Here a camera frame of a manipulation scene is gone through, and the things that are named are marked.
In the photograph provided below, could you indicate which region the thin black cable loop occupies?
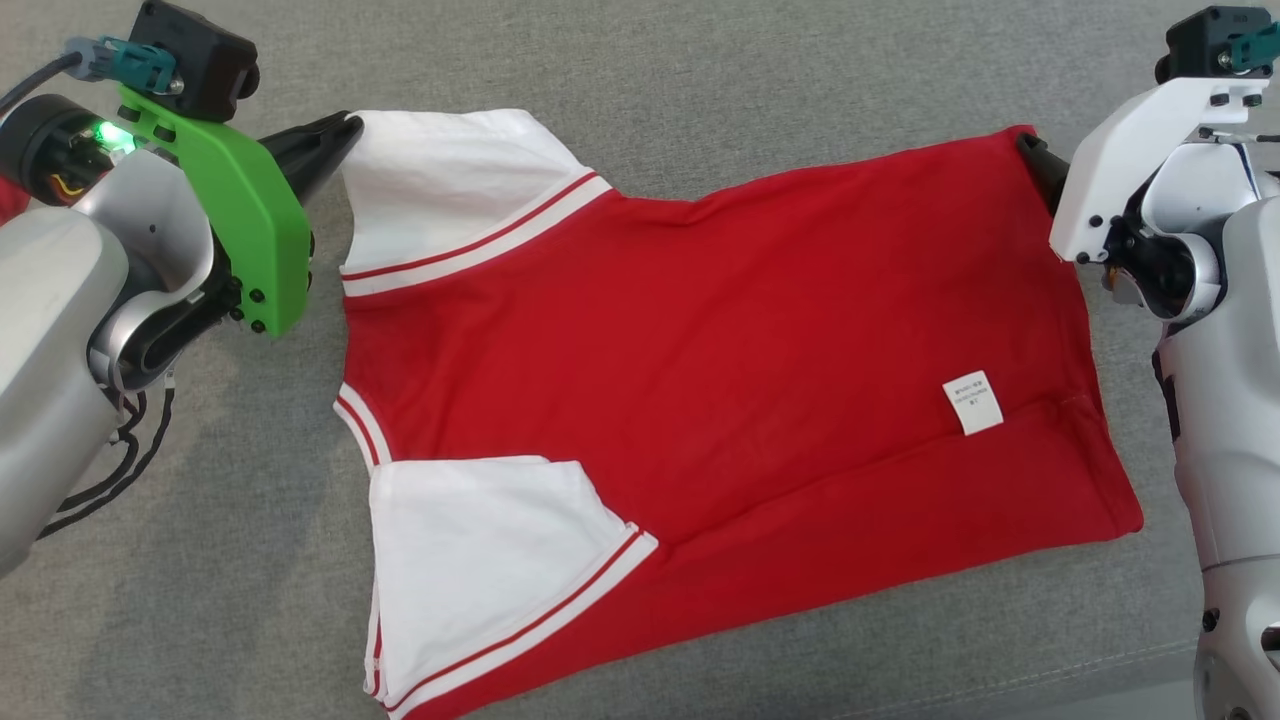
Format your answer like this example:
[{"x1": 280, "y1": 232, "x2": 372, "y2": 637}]
[{"x1": 40, "y1": 385, "x2": 176, "y2": 541}]

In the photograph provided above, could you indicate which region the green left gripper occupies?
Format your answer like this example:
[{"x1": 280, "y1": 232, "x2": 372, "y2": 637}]
[{"x1": 118, "y1": 86, "x2": 363, "y2": 339}]

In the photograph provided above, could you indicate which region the grey cable with teal connector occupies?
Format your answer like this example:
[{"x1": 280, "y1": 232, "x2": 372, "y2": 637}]
[{"x1": 0, "y1": 36, "x2": 183, "y2": 119}]

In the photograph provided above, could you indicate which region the red jersey with white sleeves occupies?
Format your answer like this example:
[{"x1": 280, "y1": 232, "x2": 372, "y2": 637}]
[{"x1": 333, "y1": 108, "x2": 1146, "y2": 720}]

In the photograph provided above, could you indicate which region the teal cable connector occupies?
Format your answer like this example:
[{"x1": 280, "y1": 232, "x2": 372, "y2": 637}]
[{"x1": 1228, "y1": 22, "x2": 1280, "y2": 76}]

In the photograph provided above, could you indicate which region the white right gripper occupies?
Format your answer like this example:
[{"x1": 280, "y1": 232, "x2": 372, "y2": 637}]
[{"x1": 1015, "y1": 80, "x2": 1271, "y2": 267}]

